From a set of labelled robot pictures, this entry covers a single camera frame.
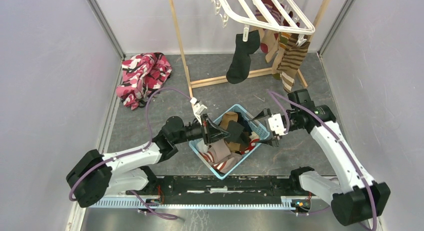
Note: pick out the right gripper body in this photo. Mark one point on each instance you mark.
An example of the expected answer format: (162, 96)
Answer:
(293, 121)

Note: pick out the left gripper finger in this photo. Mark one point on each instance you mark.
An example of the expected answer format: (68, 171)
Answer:
(216, 131)
(217, 137)

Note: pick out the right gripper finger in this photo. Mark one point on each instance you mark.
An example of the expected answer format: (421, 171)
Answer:
(265, 114)
(272, 140)

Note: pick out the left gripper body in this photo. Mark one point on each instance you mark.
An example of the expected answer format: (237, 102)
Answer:
(205, 128)

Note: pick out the black sock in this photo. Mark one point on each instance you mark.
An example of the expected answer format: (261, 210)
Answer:
(236, 133)
(241, 62)

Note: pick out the brown striped sock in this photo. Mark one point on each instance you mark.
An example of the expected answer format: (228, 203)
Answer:
(292, 59)

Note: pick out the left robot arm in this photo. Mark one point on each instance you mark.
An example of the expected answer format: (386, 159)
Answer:
(96, 175)

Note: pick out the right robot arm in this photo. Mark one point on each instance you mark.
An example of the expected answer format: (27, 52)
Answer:
(356, 197)

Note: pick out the wooden hanger stand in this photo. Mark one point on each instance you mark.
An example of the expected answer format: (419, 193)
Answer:
(258, 67)

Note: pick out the beige pink sock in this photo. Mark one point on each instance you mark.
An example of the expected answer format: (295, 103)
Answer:
(220, 150)

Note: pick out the tan ribbed sock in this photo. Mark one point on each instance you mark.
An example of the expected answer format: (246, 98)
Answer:
(233, 147)

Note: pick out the red santa sock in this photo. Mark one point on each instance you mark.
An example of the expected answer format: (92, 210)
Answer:
(254, 138)

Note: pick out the navy blue sock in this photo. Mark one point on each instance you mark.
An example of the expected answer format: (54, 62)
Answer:
(244, 123)

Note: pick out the pink camouflage cloth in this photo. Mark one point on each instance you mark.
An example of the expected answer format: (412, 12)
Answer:
(142, 75)

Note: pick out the red purple striped sock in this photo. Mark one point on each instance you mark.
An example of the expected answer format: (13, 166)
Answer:
(272, 9)

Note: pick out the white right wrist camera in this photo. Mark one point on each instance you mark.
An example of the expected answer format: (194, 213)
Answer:
(275, 125)

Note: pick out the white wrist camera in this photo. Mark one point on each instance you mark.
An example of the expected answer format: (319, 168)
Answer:
(275, 125)
(198, 108)

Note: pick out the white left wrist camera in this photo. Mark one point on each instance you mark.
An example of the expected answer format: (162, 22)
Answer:
(198, 108)

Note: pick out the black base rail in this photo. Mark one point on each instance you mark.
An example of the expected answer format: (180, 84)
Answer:
(233, 190)

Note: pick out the light blue cable tray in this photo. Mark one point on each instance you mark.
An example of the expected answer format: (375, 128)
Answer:
(135, 203)

